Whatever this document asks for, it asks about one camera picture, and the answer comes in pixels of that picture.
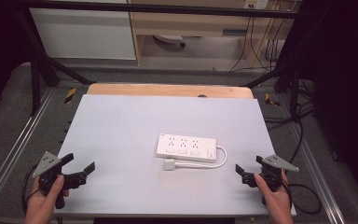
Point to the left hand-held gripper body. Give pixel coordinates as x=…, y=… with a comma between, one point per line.
x=46, y=163

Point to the light wooden desk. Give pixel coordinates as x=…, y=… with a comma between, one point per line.
x=199, y=23

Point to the white wall socket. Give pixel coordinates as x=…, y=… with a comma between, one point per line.
x=256, y=3

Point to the black curtain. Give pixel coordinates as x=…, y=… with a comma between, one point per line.
x=0, y=46
x=345, y=93

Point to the wooden table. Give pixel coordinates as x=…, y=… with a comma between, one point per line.
x=167, y=90

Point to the white cabinet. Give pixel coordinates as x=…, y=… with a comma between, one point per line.
x=80, y=34

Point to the white power plug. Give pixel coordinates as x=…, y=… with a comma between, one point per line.
x=169, y=164

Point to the aluminium floor rail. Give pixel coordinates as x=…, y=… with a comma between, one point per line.
x=318, y=174
x=15, y=146

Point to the person's right hand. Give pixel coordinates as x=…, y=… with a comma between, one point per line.
x=278, y=205

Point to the person's left hand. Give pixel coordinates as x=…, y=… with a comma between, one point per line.
x=42, y=205

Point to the black metal frame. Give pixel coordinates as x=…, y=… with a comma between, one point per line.
x=167, y=8

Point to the white power strip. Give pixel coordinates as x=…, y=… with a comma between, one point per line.
x=186, y=148

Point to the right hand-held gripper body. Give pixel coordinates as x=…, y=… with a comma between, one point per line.
x=273, y=174

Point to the white device with black wheel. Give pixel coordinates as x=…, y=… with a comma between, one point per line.
x=169, y=38

